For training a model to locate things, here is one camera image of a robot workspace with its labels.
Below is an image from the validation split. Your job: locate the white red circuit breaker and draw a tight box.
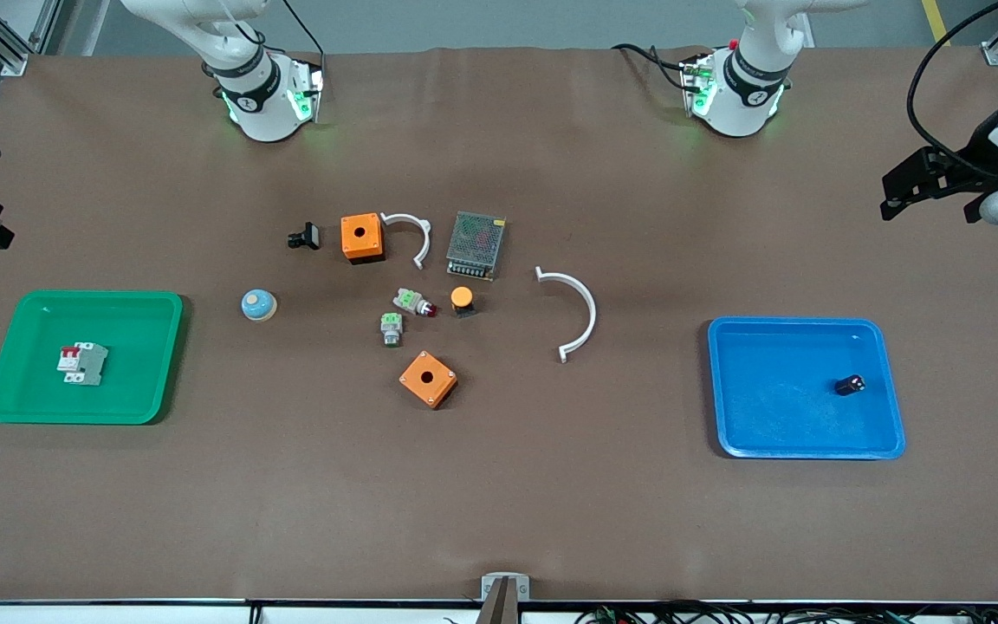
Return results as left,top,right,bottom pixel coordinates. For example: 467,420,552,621
55,341,111,387

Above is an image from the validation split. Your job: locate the green plastic tray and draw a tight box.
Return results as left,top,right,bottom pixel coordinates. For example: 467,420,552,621
0,289,185,426

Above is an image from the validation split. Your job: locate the blue plastic tray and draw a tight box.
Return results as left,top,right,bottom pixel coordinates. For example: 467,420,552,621
707,316,907,460

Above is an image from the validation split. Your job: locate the orange button box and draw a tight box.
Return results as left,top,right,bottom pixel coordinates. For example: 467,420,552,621
399,350,459,410
340,213,386,265

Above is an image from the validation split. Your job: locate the metal mesh power supply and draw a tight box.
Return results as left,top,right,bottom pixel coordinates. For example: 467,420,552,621
445,211,507,282

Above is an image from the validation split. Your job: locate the red indicator light module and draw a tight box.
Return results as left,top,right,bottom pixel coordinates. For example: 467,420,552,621
392,288,438,318

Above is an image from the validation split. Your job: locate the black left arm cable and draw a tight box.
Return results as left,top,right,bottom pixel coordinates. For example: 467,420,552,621
906,0,998,170

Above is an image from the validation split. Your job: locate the black left base cable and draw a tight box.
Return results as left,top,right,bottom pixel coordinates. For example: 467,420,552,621
610,42,692,94

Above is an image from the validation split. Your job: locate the black base cable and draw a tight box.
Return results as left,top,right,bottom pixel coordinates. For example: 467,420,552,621
278,0,328,81
610,42,692,94

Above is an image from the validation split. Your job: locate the large white arc bracket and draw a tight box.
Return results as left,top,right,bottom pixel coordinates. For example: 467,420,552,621
535,266,598,363

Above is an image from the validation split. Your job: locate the black right base cable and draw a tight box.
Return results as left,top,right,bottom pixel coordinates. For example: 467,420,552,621
278,0,328,81

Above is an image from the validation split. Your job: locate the small white arc bracket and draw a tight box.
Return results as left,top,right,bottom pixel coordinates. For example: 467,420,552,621
379,211,432,271

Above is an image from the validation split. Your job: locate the black cable bundle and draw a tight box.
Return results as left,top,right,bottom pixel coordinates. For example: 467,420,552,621
573,601,998,624

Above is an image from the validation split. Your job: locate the grey metal table bracket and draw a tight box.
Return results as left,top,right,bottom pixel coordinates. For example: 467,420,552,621
481,573,531,624

